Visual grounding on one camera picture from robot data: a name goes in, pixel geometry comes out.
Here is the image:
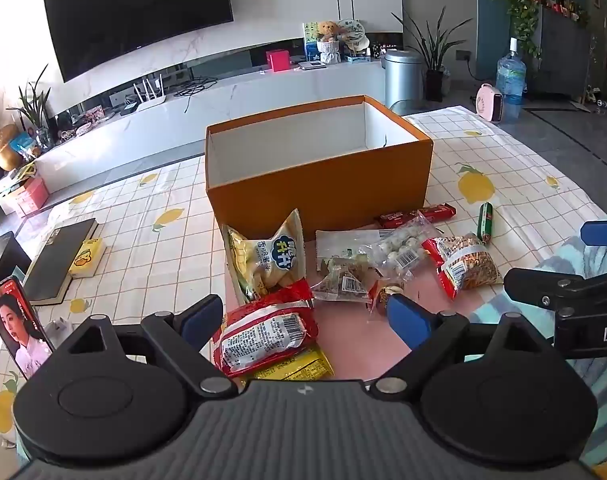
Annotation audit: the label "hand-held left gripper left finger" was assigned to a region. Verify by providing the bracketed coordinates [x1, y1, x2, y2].
[58, 294, 239, 397]

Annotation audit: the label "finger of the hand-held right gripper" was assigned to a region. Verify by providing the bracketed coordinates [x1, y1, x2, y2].
[503, 265, 607, 311]
[579, 217, 607, 249]

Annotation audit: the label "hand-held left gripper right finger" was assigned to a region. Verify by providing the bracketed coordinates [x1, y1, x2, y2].
[366, 292, 567, 396]

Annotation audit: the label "red white-label snack packet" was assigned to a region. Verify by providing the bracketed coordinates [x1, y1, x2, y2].
[211, 280, 319, 378]

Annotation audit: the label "red peanut packet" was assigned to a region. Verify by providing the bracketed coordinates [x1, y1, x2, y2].
[422, 232, 503, 301]

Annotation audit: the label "clear bag of brown snacks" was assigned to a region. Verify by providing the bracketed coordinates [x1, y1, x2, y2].
[313, 230, 389, 305]

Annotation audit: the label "yellow white chips bag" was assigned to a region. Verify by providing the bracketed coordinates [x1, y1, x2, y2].
[222, 208, 307, 303]

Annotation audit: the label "yellow snack packet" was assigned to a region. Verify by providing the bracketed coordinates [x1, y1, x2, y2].
[246, 347, 335, 381]

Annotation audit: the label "orange cardboard box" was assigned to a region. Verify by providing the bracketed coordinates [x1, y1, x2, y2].
[205, 95, 434, 231]

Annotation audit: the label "small red wrapped snack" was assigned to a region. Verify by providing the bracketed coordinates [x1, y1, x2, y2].
[367, 282, 404, 317]

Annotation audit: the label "pink mat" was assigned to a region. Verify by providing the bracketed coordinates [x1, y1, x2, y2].
[224, 220, 534, 386]

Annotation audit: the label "teal striped cloth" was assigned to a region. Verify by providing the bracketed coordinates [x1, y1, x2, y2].
[471, 237, 607, 480]

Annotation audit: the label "clear bag of white balls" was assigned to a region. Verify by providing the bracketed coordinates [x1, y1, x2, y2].
[366, 210, 437, 283]

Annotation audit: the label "green wrapped sausage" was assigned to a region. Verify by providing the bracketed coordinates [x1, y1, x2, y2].
[477, 202, 494, 246]

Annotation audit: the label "red snack bar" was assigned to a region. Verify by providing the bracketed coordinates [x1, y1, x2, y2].
[373, 203, 457, 228]

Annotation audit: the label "yellow duck-print box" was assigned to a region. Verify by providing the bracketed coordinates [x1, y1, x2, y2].
[68, 239, 106, 279]

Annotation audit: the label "white charger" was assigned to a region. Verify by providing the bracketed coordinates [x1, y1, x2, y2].
[46, 316, 74, 348]

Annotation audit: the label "black notebook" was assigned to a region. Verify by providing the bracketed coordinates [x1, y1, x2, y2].
[22, 218, 99, 306]

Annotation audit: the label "pink space heater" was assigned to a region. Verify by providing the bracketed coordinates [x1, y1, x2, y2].
[476, 83, 507, 123]

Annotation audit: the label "large water bottle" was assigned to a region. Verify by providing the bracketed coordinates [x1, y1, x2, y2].
[496, 37, 527, 123]

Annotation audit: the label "grey cabinet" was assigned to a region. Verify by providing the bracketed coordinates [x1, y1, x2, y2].
[526, 7, 591, 101]

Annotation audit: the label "smartphone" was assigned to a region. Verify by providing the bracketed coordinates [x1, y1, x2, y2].
[0, 276, 55, 381]

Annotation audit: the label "pink storage box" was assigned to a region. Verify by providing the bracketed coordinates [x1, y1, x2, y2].
[14, 177, 50, 216]

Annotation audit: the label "white television console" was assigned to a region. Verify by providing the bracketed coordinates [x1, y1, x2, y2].
[34, 62, 389, 196]

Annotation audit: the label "white router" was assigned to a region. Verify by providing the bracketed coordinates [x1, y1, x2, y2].
[134, 74, 167, 112]

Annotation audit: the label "silver trash can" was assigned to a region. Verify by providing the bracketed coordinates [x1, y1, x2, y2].
[383, 50, 425, 111]

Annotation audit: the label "trailing green plant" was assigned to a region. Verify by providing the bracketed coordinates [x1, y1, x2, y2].
[488, 0, 549, 58]

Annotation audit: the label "long-leaf potted plant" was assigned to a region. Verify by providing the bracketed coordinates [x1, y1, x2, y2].
[391, 7, 474, 103]

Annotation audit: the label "orange round vase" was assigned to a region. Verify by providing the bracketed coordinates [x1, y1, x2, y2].
[0, 125, 24, 172]

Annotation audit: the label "small potted grass plant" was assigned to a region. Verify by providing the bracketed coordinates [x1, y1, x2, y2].
[6, 65, 54, 151]

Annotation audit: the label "white knitted pot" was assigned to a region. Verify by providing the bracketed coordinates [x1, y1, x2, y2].
[317, 40, 342, 66]

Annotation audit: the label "white round hand fan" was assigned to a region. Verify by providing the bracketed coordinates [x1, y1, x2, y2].
[337, 19, 367, 43]

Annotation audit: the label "green printed box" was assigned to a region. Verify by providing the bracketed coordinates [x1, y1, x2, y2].
[303, 22, 320, 61]

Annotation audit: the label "black cables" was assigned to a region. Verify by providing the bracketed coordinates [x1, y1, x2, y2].
[171, 76, 219, 113]

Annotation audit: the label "wall television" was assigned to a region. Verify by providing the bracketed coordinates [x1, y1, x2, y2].
[44, 0, 234, 83]

